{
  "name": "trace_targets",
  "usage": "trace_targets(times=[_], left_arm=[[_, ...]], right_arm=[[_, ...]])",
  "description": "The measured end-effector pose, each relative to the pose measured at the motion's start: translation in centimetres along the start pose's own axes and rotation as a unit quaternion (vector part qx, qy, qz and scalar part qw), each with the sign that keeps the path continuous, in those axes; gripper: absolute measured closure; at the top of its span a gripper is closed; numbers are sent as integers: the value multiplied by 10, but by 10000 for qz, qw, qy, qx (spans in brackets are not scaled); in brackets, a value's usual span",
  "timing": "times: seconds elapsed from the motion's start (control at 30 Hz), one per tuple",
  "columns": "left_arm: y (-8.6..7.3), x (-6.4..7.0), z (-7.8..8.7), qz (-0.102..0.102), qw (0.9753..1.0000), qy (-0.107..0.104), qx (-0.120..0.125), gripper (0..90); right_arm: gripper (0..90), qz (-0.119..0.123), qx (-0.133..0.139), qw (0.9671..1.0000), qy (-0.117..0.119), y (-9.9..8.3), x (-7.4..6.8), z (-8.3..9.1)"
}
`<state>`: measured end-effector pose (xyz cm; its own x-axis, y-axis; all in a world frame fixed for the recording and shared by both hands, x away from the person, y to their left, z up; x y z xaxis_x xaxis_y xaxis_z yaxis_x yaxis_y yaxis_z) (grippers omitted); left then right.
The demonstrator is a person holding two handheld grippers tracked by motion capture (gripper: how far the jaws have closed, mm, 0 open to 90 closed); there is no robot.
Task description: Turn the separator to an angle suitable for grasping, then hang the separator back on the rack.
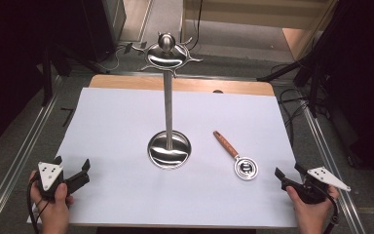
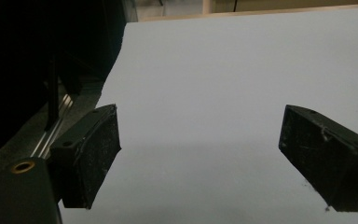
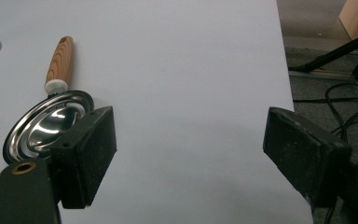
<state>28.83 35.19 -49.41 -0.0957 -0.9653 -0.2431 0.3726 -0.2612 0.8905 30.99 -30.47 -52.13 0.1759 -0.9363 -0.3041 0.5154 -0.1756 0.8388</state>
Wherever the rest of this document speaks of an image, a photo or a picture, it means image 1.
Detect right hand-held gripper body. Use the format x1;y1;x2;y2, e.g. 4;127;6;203
300;166;352;206

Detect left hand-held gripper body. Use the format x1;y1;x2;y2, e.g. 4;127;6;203
36;161;70;201

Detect wooden handled steel strainer spoon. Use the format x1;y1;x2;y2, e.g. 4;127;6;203
212;130;260;181

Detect steel utensil stand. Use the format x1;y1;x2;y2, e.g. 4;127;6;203
131;31;205;171

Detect person's right hand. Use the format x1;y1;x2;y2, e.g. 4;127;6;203
285;184;341;228

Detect person's left hand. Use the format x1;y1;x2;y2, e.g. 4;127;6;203
28;170;75;227

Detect white paper sheet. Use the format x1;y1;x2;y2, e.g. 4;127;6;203
27;87;298;229

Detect black metal stand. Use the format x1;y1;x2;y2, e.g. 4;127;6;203
256;0;352;119
40;45;111;107

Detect dark curtain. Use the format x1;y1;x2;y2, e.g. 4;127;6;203
311;0;374;184
0;0;89;156

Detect black cabinet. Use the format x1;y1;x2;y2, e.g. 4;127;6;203
77;0;127;62

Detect metal floor rail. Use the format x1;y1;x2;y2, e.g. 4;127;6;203
298;94;368;234
0;75;64;234

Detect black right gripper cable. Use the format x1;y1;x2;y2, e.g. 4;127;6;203
313;184;341;234

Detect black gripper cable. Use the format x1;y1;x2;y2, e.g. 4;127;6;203
26;176;52;234
313;184;341;234

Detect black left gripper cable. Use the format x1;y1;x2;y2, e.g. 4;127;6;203
26;176;52;234

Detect black floor cables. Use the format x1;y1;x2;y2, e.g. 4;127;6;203
271;62;329;148

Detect pale floor cable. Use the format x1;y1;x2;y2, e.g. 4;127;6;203
94;44;134;72

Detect thin black hanging cable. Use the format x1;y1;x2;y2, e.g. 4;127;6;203
187;0;205;52

